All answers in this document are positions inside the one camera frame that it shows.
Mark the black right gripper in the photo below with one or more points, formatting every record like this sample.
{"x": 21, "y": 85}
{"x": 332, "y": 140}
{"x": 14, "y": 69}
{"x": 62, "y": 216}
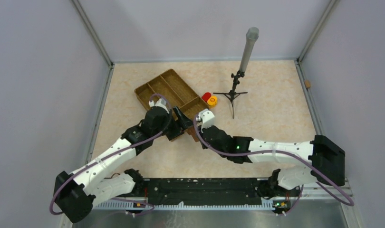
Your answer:
{"x": 201, "y": 128}

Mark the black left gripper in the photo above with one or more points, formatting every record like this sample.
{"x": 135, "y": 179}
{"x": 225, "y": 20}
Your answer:
{"x": 179, "y": 125}

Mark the woven brown divided tray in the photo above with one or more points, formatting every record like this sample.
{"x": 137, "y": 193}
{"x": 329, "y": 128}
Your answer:
{"x": 175, "y": 90}

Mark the brown leather card holder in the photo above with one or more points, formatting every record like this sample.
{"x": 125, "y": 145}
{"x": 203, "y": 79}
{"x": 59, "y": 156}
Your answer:
{"x": 191, "y": 132}

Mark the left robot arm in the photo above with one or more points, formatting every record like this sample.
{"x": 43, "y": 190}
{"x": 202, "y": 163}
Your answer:
{"x": 101, "y": 170}

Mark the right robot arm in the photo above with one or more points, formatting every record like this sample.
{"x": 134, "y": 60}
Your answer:
{"x": 318, "y": 160}

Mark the orange cylinder button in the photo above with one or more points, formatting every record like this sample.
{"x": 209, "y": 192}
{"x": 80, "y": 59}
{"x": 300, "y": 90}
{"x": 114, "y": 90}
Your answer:
{"x": 212, "y": 101}

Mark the red cylinder button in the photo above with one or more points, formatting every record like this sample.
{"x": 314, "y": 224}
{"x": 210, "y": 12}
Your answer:
{"x": 206, "y": 96}

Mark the black tripod stand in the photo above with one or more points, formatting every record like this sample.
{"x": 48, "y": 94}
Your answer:
{"x": 232, "y": 94}

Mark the grey tube on stand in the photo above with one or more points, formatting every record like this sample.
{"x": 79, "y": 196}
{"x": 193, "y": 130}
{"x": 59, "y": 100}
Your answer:
{"x": 252, "y": 36}

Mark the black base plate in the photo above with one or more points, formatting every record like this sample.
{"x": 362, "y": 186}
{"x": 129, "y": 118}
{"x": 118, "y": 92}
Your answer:
{"x": 208, "y": 191}

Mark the small wooden wall block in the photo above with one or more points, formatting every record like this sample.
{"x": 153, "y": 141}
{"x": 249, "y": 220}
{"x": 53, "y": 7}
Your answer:
{"x": 307, "y": 84}

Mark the aluminium frame rail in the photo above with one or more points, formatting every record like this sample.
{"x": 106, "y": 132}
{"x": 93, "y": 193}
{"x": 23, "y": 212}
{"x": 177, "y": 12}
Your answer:
{"x": 276, "y": 206}

